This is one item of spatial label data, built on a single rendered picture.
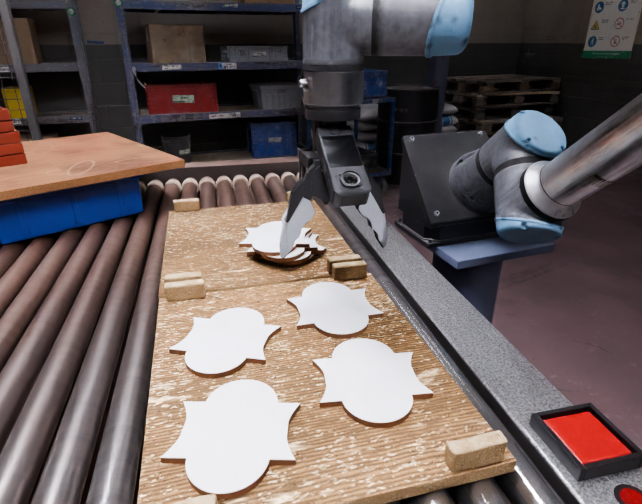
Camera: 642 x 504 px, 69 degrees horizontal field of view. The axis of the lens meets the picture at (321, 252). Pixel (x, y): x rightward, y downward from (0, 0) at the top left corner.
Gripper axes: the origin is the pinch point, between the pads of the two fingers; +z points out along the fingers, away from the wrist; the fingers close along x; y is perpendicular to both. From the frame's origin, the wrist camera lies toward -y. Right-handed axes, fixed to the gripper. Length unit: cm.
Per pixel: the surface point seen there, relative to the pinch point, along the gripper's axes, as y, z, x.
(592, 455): -31.5, 9.6, -17.5
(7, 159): 62, -3, 59
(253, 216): 43.3, 9.0, 6.7
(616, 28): 398, -38, -431
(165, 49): 431, -19, 37
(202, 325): -0.6, 8.1, 19.2
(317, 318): -2.9, 8.1, 3.4
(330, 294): 3.2, 8.1, -0.3
